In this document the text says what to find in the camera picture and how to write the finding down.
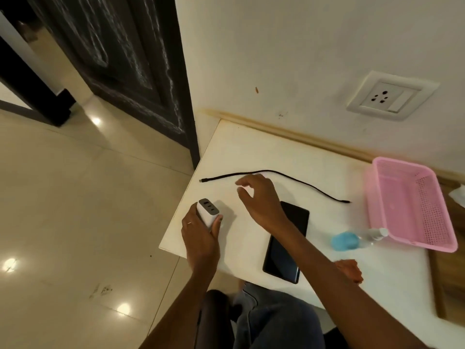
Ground person's right forearm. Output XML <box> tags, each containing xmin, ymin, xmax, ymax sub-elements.
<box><xmin>272</xmin><ymin>220</ymin><xmax>433</xmax><ymax>349</ymax></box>

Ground pink plastic basket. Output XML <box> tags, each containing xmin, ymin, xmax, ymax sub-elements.
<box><xmin>365</xmin><ymin>156</ymin><xmax>458</xmax><ymax>253</ymax></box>

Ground person's legs in jeans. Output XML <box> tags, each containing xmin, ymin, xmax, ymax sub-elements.
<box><xmin>196</xmin><ymin>282</ymin><xmax>350</xmax><ymax>349</ymax></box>

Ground person's left hand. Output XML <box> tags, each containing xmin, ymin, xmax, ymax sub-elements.
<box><xmin>181</xmin><ymin>203</ymin><xmax>223</xmax><ymax>270</ymax></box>

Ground black charging cable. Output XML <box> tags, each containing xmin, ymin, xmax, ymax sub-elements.
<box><xmin>199</xmin><ymin>169</ymin><xmax>351</xmax><ymax>205</ymax></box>

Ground white multiport charger block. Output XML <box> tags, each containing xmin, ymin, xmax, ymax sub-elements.
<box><xmin>196</xmin><ymin>198</ymin><xmax>223</xmax><ymax>229</ymax></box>

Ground orange cloth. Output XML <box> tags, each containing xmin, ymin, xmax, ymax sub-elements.
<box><xmin>334</xmin><ymin>259</ymin><xmax>364</xmax><ymax>285</ymax></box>

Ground dark door frame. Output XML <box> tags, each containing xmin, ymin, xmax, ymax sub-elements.
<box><xmin>0</xmin><ymin>9</ymin><xmax>77</xmax><ymax>127</ymax></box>

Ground person's right hand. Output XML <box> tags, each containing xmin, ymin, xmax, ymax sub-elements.
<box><xmin>235</xmin><ymin>174</ymin><xmax>292</xmax><ymax>235</ymax></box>

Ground white wall socket plate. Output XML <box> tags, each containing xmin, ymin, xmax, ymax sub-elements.
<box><xmin>346</xmin><ymin>71</ymin><xmax>440</xmax><ymax>122</ymax></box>

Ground clear spray bottle blue liquid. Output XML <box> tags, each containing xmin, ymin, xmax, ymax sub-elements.
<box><xmin>331</xmin><ymin>228</ymin><xmax>389</xmax><ymax>254</ymax></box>

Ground black smartphone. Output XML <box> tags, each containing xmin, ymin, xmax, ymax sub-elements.
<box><xmin>262</xmin><ymin>201</ymin><xmax>310</xmax><ymax>285</ymax></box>

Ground light wooden trim strip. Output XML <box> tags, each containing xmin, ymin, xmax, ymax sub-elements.
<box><xmin>201</xmin><ymin>108</ymin><xmax>465</xmax><ymax>186</ymax></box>

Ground person's left forearm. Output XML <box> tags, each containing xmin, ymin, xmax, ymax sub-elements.
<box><xmin>139</xmin><ymin>264</ymin><xmax>220</xmax><ymax>349</ymax></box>

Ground white crumpled paper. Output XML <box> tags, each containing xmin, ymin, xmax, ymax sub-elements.
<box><xmin>448</xmin><ymin>184</ymin><xmax>465</xmax><ymax>208</ymax></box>

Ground dark patterned door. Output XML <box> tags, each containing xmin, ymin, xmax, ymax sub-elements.
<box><xmin>23</xmin><ymin>0</ymin><xmax>201</xmax><ymax>171</ymax></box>

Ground wooden furniture panel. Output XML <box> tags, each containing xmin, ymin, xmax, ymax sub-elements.
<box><xmin>428</xmin><ymin>177</ymin><xmax>465</xmax><ymax>321</ymax></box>

